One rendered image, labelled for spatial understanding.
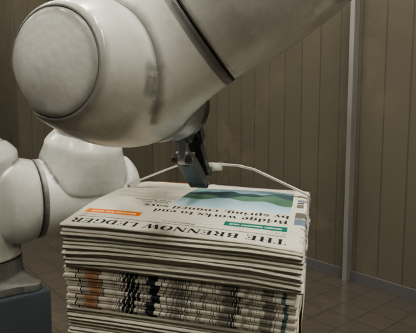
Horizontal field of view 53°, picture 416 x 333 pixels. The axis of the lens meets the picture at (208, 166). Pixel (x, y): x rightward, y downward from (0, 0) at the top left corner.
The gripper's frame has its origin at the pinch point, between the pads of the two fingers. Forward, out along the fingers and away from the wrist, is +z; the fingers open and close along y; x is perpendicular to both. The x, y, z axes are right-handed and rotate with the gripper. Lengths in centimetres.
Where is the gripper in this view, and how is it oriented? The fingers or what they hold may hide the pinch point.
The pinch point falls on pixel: (212, 119)
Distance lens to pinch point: 66.3
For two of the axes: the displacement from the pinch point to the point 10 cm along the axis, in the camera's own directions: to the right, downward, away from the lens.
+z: 2.5, -0.1, 9.7
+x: 9.7, 0.4, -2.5
